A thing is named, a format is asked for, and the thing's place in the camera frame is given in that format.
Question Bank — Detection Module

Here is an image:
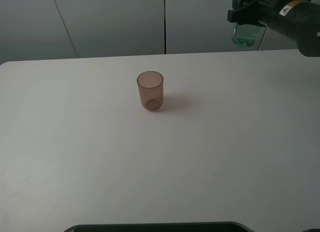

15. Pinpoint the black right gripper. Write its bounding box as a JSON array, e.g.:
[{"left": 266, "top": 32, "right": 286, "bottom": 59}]
[{"left": 227, "top": 0, "right": 275, "bottom": 27}]

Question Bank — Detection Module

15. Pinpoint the green translucent water bottle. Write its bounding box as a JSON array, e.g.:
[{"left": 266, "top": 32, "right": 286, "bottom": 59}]
[{"left": 232, "top": 23, "right": 266, "bottom": 48}]

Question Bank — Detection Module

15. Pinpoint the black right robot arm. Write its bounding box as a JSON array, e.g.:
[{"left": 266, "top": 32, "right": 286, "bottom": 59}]
[{"left": 227, "top": 0, "right": 320, "bottom": 57}]

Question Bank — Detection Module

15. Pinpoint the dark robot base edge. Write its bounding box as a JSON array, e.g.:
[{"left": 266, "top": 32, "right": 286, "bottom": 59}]
[{"left": 66, "top": 222, "right": 251, "bottom": 232}]

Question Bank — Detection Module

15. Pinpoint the pink translucent plastic cup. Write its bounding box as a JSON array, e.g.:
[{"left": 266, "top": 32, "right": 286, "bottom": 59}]
[{"left": 136, "top": 71, "right": 164, "bottom": 112}]

